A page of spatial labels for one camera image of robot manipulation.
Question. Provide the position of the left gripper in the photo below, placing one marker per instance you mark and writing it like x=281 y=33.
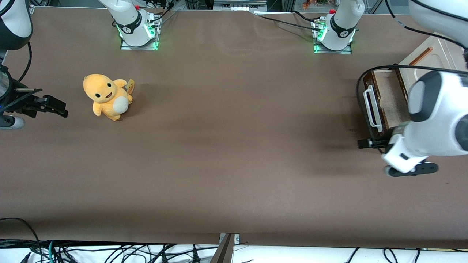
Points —
x=376 y=143

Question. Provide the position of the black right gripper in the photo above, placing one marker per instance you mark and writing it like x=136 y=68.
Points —
x=22 y=101

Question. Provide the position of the dark brown wooden drawer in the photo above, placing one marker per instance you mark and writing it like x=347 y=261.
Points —
x=391 y=98

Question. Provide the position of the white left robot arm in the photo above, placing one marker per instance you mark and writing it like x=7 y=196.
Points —
x=438 y=120

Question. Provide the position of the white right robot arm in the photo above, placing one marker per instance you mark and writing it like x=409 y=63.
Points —
x=133 y=22

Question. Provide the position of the orange plush toy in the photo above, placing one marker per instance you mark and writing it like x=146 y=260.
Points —
x=108 y=96

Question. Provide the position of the white cabinet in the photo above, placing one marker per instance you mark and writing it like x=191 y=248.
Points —
x=440 y=54

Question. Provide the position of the brown table cover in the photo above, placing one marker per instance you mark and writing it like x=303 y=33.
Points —
x=234 y=146

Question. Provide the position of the grey power strip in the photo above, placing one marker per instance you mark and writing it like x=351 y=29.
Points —
x=239 y=5

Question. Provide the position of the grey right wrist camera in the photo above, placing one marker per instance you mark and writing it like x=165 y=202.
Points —
x=11 y=122

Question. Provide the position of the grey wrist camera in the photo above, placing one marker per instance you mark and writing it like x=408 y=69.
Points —
x=11 y=122
x=420 y=169

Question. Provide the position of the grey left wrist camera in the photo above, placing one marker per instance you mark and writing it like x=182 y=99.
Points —
x=420 y=169

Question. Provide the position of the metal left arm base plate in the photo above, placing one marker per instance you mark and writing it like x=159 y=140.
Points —
x=334 y=51

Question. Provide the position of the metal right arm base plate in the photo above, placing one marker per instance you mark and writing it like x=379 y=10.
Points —
x=139 y=46

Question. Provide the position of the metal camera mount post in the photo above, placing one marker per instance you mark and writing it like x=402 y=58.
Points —
x=225 y=252

